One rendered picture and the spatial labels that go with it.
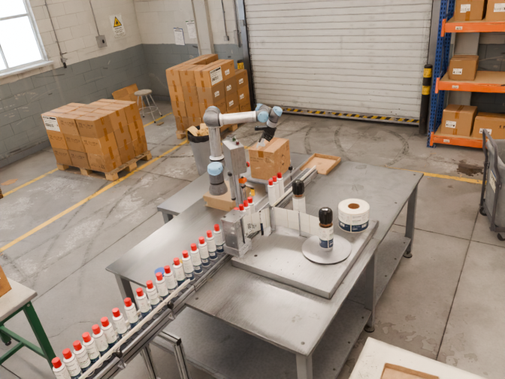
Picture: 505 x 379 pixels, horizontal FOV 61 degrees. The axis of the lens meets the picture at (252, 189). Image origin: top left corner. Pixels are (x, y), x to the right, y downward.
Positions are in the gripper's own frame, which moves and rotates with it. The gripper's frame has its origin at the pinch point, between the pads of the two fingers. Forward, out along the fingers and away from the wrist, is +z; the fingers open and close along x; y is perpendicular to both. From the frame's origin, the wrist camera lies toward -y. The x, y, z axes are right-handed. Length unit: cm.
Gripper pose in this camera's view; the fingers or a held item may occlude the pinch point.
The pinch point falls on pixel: (258, 144)
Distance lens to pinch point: 343.2
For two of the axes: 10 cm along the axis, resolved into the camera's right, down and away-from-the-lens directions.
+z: -3.5, 7.4, 5.7
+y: 8.7, 4.9, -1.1
